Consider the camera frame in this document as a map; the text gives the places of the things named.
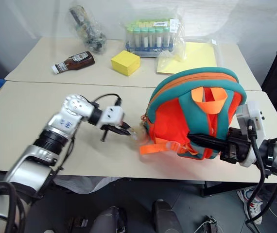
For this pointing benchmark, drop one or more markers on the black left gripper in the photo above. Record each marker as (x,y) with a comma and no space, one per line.
(110,128)

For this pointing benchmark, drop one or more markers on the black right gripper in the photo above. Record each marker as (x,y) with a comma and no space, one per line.
(235,148)

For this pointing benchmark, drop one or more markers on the orange and teal backpack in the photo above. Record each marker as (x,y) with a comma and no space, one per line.
(172,121)

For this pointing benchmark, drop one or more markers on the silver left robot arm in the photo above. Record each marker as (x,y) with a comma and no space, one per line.
(31,165)

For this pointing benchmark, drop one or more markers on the yellow foam block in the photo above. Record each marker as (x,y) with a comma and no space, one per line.
(125,63)

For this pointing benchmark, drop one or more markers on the white plastic bag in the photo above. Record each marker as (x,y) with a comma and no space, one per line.
(82,184)

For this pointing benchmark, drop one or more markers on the white sneaker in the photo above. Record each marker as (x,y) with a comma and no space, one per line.
(252,204)

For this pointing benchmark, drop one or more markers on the brown sauce bottle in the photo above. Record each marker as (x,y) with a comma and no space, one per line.
(76,61)

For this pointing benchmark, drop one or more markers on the yellow paper in clear sleeve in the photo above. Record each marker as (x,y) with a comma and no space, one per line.
(199,58)

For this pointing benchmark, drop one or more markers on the dark rounded shape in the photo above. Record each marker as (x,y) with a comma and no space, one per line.
(165,217)
(109,219)

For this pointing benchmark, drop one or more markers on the blue rack of test tubes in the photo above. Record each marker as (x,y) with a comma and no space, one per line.
(149,38)

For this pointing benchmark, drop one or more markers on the clear plastic bag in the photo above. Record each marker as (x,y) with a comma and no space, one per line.
(179,46)

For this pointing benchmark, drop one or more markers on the clear bag of items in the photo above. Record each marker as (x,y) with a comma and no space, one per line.
(87,29)

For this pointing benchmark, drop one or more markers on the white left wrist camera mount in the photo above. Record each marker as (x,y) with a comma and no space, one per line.
(111,115)

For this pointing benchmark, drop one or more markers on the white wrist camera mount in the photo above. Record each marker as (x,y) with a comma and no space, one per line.
(111,115)
(256,116)

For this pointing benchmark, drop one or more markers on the black table frame bar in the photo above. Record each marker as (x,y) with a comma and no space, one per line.
(226,189)

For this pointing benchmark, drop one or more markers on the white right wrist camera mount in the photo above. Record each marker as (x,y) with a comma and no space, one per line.
(256,116)

